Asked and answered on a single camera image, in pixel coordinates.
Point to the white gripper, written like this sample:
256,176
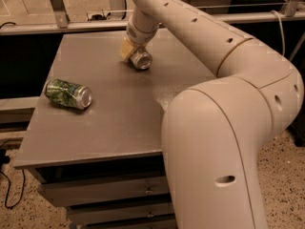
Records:
138,35

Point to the silver 7up can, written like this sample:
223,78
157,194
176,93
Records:
141,59

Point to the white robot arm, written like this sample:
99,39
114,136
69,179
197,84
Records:
212,132

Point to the green crumpled can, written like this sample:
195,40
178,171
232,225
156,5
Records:
68,94

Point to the floor power outlet box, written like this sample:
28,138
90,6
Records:
98,16

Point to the grey drawer cabinet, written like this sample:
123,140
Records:
119,134

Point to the top grey drawer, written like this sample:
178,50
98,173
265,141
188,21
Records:
96,190

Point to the grey drawer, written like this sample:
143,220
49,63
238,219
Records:
96,190
99,215
148,224

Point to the middle grey drawer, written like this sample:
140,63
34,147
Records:
99,215

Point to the bottom grey drawer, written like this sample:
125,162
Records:
148,224

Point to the left metal bracket post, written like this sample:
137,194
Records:
61,17

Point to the horizontal metal rail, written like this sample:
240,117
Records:
118,25

